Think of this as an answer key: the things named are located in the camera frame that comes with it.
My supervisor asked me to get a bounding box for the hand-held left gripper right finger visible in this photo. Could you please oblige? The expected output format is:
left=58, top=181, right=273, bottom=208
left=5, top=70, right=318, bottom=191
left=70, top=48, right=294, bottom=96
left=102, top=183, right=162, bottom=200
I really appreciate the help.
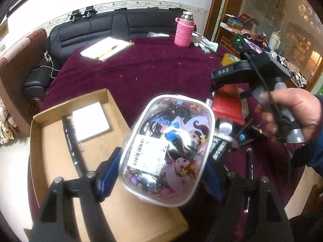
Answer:
left=202, top=156, right=294, bottom=242

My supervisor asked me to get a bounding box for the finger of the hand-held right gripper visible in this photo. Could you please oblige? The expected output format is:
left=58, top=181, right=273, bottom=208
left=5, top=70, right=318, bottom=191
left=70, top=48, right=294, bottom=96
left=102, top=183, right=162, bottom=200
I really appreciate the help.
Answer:
left=210, top=76, right=222, bottom=94

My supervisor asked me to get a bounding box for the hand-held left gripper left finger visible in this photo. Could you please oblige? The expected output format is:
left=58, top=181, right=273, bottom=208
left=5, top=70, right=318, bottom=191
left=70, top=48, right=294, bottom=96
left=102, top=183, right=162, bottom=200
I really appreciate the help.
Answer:
left=24, top=146, right=124, bottom=242

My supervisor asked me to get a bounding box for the red packet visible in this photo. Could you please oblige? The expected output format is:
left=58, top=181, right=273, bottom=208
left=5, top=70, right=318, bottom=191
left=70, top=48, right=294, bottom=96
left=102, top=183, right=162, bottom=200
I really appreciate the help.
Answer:
left=211, top=84, right=249, bottom=125

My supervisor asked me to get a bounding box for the cardboard box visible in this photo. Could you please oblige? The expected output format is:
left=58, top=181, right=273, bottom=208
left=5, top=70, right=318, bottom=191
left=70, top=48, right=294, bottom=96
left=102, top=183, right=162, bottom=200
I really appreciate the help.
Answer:
left=29, top=89, right=188, bottom=242

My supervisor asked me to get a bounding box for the clear cartoon print pouch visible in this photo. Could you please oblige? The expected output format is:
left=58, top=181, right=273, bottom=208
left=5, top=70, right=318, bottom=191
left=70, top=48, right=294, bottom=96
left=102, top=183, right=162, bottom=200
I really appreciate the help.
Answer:
left=118, top=94, right=215, bottom=208

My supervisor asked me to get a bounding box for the person's right forearm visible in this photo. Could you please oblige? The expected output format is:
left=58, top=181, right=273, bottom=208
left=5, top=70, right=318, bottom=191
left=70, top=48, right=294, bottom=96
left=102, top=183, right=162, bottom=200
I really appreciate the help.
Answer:
left=290, top=94, right=323, bottom=172

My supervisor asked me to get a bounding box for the person's right hand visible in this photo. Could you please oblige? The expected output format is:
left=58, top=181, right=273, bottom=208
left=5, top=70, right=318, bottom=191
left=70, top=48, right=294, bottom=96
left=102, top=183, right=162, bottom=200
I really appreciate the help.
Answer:
left=255, top=88, right=321, bottom=142

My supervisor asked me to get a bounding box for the white kettle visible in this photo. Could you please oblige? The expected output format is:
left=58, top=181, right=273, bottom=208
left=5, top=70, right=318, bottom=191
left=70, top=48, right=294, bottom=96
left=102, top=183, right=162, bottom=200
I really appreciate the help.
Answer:
left=269, top=30, right=282, bottom=51

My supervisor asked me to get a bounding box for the yellow tape roll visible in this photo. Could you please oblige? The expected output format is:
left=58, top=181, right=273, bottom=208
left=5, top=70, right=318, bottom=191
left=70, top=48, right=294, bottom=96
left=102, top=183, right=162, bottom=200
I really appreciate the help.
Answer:
left=221, top=53, right=243, bottom=67

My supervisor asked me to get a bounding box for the white cloth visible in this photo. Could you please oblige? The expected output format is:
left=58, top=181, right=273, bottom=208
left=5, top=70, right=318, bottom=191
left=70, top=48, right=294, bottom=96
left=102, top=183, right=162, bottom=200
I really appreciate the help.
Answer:
left=193, top=34, right=219, bottom=54

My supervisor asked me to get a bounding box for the colourful box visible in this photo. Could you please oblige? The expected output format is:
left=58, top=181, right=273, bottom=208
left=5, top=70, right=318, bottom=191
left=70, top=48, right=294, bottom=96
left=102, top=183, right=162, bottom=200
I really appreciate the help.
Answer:
left=226, top=14, right=251, bottom=29

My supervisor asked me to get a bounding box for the black marker pen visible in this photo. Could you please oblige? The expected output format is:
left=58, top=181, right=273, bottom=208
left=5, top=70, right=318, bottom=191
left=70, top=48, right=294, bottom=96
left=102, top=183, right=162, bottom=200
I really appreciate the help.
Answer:
left=62, top=115, right=87, bottom=177

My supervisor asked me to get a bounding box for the pink knit covered bottle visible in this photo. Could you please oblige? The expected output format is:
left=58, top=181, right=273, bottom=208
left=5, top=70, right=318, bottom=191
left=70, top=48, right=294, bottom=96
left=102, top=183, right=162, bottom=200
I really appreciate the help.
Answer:
left=175, top=11, right=197, bottom=47

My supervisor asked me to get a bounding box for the white flat pad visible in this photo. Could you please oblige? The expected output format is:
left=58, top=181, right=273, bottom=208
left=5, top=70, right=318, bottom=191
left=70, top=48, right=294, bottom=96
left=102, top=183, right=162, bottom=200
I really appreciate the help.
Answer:
left=72, top=102, right=112, bottom=141

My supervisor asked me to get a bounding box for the maroon tablecloth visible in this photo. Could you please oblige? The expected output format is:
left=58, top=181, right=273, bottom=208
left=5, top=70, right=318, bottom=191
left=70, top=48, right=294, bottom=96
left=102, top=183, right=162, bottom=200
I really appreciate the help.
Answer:
left=28, top=37, right=303, bottom=242

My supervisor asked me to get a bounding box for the wooden cabinet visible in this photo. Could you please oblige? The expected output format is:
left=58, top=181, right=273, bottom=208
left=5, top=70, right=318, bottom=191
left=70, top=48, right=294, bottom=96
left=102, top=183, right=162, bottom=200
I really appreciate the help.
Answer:
left=204, top=0, right=323, bottom=94

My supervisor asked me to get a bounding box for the yellow and black pen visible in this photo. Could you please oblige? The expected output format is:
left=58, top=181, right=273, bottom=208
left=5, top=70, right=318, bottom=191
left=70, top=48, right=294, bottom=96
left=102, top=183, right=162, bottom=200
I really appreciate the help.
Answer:
left=95, top=45, right=118, bottom=59

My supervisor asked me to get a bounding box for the white notebook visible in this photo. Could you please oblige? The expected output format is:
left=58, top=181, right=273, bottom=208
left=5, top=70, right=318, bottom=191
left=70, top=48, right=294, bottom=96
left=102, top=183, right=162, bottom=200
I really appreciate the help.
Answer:
left=80, top=37, right=135, bottom=61

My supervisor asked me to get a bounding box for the floral patterned cloth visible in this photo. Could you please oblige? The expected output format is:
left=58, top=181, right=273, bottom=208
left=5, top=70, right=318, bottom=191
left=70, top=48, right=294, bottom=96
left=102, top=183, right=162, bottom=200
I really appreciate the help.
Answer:
left=0, top=98, right=16, bottom=144

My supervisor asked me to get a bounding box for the black leather sofa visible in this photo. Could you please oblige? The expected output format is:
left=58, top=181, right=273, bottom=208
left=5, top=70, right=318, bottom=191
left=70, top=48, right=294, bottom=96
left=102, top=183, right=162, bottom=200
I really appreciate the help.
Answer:
left=24, top=7, right=210, bottom=101

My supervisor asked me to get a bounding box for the brown chair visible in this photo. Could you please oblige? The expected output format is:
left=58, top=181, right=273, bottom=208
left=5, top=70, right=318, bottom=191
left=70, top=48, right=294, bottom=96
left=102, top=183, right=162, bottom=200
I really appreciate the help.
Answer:
left=0, top=28, right=47, bottom=131

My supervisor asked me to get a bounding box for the white charger cable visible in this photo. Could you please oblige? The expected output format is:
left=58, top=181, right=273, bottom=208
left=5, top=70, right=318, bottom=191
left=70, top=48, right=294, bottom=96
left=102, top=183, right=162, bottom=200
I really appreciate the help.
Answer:
left=44, top=52, right=60, bottom=78

